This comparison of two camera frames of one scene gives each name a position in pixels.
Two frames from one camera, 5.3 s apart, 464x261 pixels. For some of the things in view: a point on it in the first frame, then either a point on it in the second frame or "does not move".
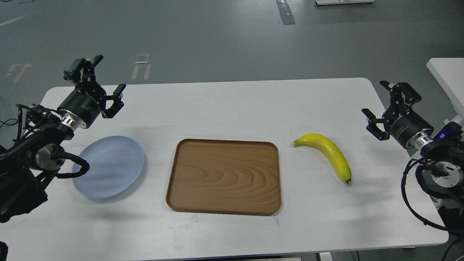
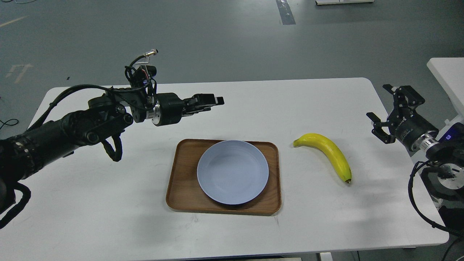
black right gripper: [402, 123] does not move
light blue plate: [116, 164] → [232, 172]
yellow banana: [321, 143] does not move
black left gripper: [85, 104] → [169, 109]
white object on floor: [318, 2] does not move
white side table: [449, 72] does not move
